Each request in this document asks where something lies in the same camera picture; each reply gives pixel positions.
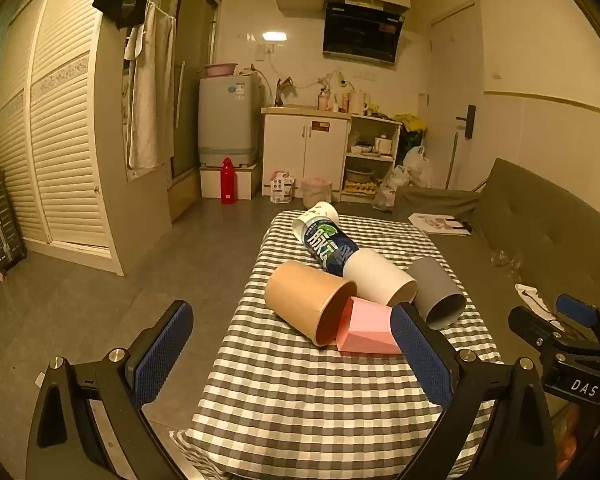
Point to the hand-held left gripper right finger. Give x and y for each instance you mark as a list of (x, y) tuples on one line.
[(420, 355)]

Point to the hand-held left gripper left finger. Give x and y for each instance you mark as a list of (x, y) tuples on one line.
[(162, 355)]

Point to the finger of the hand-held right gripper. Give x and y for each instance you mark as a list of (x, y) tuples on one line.
[(575, 310), (530, 327)]

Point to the grey cup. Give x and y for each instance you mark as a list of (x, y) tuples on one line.
[(432, 285)]

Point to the plain white cup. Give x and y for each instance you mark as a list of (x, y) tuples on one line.
[(375, 272)]

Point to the brown paper cup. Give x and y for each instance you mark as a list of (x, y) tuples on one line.
[(300, 292)]

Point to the white printed paper cup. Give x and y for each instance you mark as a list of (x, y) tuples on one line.
[(322, 211)]

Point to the white cloth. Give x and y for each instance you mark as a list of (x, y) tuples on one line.
[(532, 297)]

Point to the pink box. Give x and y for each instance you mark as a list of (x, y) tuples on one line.
[(367, 325)]

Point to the clear plastic wrapper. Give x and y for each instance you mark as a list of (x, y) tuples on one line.
[(505, 260)]

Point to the grey green sofa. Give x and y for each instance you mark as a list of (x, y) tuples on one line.
[(540, 225)]

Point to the illustrated magazine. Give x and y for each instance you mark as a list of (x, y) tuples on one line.
[(440, 223)]

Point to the grey white checkered tablecloth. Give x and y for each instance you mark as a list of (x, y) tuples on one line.
[(290, 400)]

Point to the blue green printed can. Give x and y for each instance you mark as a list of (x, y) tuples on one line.
[(327, 247)]

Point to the clear plastic bag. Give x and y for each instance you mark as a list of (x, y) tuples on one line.
[(390, 187)]

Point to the egg tray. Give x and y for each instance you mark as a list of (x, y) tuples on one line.
[(360, 186)]

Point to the white washing machine stand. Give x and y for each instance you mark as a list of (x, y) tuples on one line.
[(212, 182)]

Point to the broom stick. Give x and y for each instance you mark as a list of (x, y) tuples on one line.
[(452, 160)]

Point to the red bottle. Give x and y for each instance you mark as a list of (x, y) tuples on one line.
[(228, 182)]

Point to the white plastic bag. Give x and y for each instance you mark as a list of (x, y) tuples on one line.
[(416, 165)]

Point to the metal pot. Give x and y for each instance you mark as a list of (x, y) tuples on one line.
[(359, 175)]

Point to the small trash bin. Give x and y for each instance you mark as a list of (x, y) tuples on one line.
[(316, 194)]

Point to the white open shelf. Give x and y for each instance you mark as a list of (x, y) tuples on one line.
[(397, 160)]

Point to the white printed carton pack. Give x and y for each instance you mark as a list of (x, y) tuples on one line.
[(281, 187)]

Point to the black door lock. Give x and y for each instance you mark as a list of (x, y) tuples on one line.
[(467, 120)]

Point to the yellow bag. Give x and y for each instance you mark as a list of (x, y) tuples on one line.
[(412, 122)]

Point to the white sink cabinet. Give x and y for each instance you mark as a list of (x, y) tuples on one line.
[(305, 150)]

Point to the white louvered wardrobe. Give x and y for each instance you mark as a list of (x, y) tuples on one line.
[(65, 135)]

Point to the grey washing machine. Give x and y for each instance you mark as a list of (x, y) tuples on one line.
[(227, 115)]

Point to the white jug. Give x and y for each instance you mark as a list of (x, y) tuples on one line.
[(357, 102)]

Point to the white hanging towel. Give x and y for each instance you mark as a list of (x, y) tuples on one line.
[(152, 90)]

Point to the white entrance door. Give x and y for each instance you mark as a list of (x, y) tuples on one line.
[(452, 70)]

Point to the pink bottle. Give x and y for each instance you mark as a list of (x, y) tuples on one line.
[(323, 101)]

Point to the glass bathroom door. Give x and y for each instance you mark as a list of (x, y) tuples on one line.
[(192, 70)]

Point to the metal faucet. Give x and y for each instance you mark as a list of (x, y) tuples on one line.
[(281, 89)]

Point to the pink basin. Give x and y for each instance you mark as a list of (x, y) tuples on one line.
[(220, 69)]

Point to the black range hood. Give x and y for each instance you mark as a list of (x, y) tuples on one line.
[(360, 30)]

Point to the black hanging bag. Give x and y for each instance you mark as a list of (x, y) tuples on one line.
[(117, 2)]

